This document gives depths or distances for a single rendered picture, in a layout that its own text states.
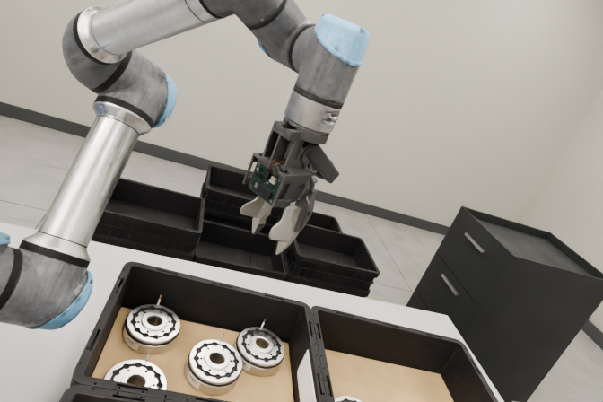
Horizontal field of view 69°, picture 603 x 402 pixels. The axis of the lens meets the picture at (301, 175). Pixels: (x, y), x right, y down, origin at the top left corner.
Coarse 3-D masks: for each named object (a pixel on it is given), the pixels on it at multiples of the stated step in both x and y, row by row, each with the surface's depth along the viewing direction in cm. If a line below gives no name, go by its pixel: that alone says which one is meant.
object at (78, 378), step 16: (128, 272) 85; (160, 272) 88; (176, 272) 90; (224, 288) 91; (240, 288) 93; (112, 304) 76; (288, 304) 94; (304, 304) 96; (96, 336) 70; (80, 368) 63; (320, 368) 80; (80, 384) 61; (96, 384) 62; (112, 384) 62; (128, 384) 63; (320, 384) 77; (176, 400) 64; (192, 400) 65; (208, 400) 66; (320, 400) 73
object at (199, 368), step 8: (200, 344) 84; (208, 344) 85; (216, 344) 86; (224, 344) 86; (192, 352) 82; (200, 352) 83; (232, 352) 86; (192, 360) 80; (200, 360) 81; (232, 360) 83; (240, 360) 84; (192, 368) 79; (200, 368) 79; (208, 368) 80; (232, 368) 82; (240, 368) 82; (200, 376) 78; (208, 376) 78; (216, 376) 79; (224, 376) 80; (232, 376) 80; (216, 384) 78
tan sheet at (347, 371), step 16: (336, 352) 101; (336, 368) 96; (352, 368) 98; (368, 368) 100; (384, 368) 102; (400, 368) 104; (336, 384) 92; (352, 384) 93; (368, 384) 95; (384, 384) 97; (400, 384) 99; (416, 384) 101; (432, 384) 103; (368, 400) 91; (384, 400) 93; (400, 400) 94; (416, 400) 96; (432, 400) 98; (448, 400) 100
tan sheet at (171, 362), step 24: (120, 312) 88; (120, 336) 83; (192, 336) 89; (216, 336) 92; (120, 360) 78; (144, 360) 80; (168, 360) 82; (288, 360) 93; (168, 384) 77; (240, 384) 83; (264, 384) 85; (288, 384) 87
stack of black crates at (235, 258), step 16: (208, 224) 201; (208, 240) 205; (224, 240) 206; (240, 240) 207; (256, 240) 209; (272, 240) 210; (208, 256) 195; (224, 256) 200; (240, 256) 205; (256, 256) 209; (272, 256) 211; (256, 272) 182; (272, 272) 183
